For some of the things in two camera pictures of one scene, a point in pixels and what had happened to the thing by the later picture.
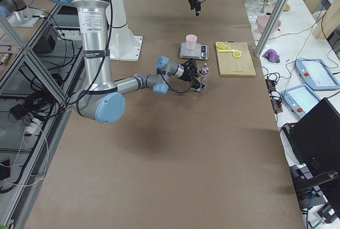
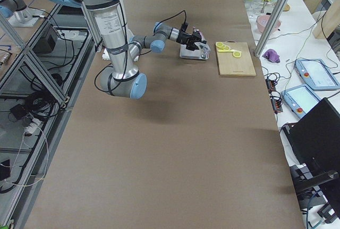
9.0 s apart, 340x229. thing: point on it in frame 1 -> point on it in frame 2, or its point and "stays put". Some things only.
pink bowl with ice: [262, 21] stays put
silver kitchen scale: [201, 52] stays put
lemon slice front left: [236, 54] stays put
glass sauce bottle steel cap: [203, 74] -> [202, 44]
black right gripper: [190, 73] -> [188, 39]
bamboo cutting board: [229, 65] stays put
